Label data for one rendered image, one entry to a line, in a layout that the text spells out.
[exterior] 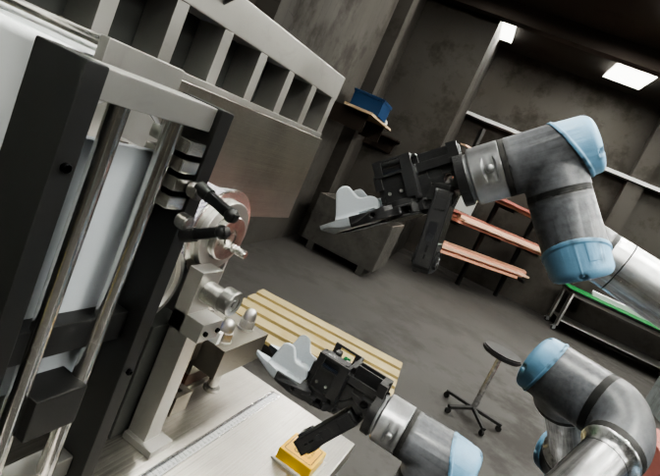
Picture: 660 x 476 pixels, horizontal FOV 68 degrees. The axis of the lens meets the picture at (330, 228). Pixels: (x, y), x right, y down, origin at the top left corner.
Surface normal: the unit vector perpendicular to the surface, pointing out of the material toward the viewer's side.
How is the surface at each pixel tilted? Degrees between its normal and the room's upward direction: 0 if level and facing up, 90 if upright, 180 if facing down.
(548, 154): 88
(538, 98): 90
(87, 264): 90
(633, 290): 112
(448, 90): 90
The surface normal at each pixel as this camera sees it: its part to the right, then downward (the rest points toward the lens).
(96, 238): 0.83, 0.43
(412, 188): -0.38, 0.00
